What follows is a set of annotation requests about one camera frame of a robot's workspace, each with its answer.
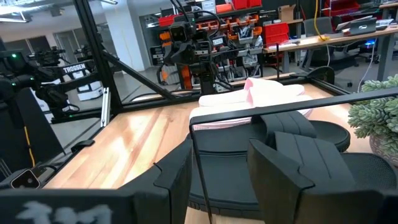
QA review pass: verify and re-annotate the yellow hanging cable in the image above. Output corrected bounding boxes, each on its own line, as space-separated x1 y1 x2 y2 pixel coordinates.
313 0 330 42

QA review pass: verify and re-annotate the small black table camera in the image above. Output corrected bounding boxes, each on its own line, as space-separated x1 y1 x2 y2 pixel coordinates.
0 167 42 190

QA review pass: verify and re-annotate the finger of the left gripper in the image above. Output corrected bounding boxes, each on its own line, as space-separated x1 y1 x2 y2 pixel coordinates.
183 42 200 65
163 43 183 67

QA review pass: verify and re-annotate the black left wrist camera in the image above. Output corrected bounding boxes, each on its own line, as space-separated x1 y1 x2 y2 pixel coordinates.
169 24 189 43

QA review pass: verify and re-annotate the cardboard box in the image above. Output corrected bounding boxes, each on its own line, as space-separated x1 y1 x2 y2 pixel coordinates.
277 4 297 22

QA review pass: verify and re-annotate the white hanging cable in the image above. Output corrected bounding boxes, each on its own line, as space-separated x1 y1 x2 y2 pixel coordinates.
356 37 377 94

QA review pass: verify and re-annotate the wooden desk with grey legs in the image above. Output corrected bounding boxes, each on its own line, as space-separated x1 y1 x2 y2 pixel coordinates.
262 26 398 82

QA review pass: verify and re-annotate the succulent plant in woven pot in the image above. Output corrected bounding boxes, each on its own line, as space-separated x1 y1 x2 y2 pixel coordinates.
347 73 398 169

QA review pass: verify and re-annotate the black metal shelf, wooden board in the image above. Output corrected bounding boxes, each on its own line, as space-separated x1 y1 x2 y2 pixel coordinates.
188 86 398 224

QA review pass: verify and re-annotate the black table rig frame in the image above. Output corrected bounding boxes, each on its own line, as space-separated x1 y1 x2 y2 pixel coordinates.
40 0 352 187

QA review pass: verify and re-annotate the black foam slide sandal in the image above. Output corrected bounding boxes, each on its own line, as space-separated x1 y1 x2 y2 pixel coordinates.
188 131 398 220
186 111 351 156

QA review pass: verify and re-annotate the black plastic clip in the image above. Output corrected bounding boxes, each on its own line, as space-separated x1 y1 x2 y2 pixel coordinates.
70 139 96 154

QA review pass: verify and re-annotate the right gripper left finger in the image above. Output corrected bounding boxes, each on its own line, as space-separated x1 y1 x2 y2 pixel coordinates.
119 139 193 224

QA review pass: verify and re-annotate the grey office chair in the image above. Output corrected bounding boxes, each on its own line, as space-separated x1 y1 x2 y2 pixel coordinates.
302 16 360 68

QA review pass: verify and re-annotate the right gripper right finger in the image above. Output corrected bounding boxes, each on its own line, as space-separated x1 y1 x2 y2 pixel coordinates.
248 139 374 224

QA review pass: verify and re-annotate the white square column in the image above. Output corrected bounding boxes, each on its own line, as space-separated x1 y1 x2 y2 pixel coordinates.
101 0 146 73

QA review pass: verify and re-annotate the large red storage bin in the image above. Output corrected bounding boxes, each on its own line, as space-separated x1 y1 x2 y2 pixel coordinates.
263 22 290 47

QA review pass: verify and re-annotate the white-based mobile robot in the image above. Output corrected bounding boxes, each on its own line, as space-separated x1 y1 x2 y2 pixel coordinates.
74 79 104 102

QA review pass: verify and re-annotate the grey device on desk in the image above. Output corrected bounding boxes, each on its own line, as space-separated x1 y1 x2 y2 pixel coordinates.
335 16 378 36

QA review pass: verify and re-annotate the pink foam slide sandal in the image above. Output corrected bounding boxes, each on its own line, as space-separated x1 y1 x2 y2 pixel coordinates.
198 77 305 107
189 90 313 131

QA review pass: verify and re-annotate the black rack with red bins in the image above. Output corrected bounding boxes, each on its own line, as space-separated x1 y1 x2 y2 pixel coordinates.
157 0 264 86

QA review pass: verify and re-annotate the wire shelf with red bins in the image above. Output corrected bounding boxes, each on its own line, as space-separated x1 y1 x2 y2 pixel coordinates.
323 0 362 17

